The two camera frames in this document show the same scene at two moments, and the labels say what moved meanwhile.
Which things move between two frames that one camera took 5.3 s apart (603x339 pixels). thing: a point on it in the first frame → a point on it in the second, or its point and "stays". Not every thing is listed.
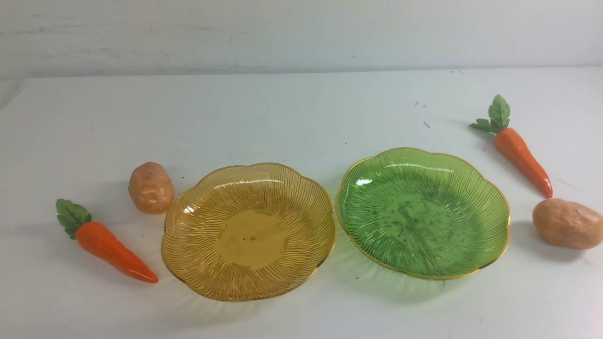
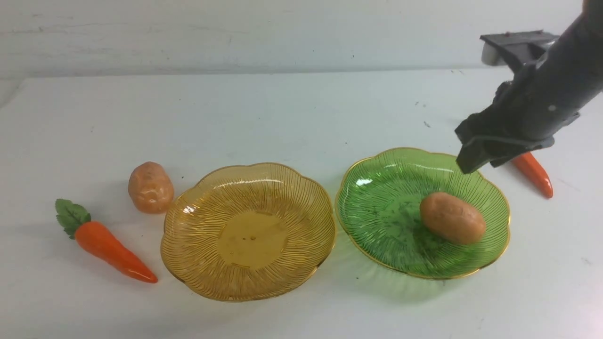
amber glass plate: (249, 233) stays
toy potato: (567, 225) → (452, 218)
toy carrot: (76, 221) stays
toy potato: (150, 188) stays
